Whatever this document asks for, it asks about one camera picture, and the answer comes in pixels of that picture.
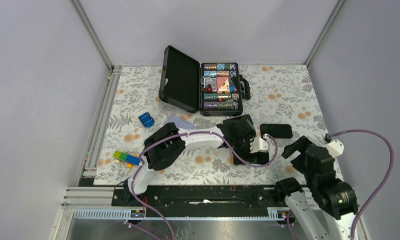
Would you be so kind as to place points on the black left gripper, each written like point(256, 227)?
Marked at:
point(250, 159)

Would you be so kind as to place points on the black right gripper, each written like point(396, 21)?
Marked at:
point(300, 145)

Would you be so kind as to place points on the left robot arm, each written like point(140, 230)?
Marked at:
point(165, 146)

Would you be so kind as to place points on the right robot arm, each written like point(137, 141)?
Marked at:
point(336, 198)

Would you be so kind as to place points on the bare black phone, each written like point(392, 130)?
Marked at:
point(277, 130)

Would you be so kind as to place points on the black poker chip case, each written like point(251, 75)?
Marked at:
point(191, 86)

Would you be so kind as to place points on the floral table mat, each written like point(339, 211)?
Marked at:
point(280, 94)

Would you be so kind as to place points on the red playing card box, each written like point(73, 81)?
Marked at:
point(223, 85)

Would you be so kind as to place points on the blue toy car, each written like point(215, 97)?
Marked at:
point(147, 120)

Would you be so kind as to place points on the colourful toy brick stack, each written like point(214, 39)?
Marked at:
point(124, 158)

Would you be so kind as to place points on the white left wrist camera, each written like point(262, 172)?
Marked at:
point(262, 143)

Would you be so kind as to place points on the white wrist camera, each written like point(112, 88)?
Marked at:
point(334, 146)
point(262, 143)

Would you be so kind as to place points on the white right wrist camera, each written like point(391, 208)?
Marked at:
point(334, 146)

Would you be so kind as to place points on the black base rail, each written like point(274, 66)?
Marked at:
point(215, 201)

